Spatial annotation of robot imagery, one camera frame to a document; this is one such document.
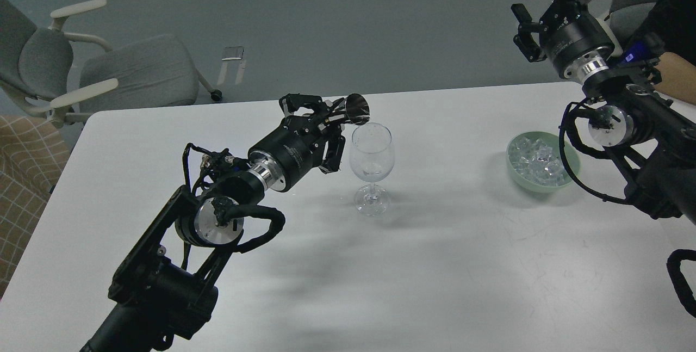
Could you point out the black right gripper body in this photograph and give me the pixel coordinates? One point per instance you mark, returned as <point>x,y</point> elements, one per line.
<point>576,46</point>

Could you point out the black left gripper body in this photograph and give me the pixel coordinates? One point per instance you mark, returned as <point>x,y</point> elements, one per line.
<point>290,151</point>

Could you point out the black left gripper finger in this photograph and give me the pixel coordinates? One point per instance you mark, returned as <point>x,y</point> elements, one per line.
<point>335,146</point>
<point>291,103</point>

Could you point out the steel double jigger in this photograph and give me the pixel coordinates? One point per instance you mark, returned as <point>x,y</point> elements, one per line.
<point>352,109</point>

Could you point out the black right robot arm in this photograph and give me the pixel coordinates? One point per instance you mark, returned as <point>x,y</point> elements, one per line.
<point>622,117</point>

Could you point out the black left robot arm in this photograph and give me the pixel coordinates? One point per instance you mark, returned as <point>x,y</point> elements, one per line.
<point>166,286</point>

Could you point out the clear wine glass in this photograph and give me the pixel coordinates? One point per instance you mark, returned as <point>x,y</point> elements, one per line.
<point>372,158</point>

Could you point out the clear ice cubes pile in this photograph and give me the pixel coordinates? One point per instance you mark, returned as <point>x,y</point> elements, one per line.
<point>534,160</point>

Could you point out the metal floor plate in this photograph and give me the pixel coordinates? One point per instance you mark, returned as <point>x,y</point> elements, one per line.
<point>232,53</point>

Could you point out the seated person black shirt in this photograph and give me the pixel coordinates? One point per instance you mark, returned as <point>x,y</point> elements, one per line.
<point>674,22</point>

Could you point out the green bowl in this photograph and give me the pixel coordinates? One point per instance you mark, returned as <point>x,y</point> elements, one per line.
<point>554,141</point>

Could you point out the grey office chair left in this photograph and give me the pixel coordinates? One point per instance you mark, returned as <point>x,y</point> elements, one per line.
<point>66,77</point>

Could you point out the beige checkered cloth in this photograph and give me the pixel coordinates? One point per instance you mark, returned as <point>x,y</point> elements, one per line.
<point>33,156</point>

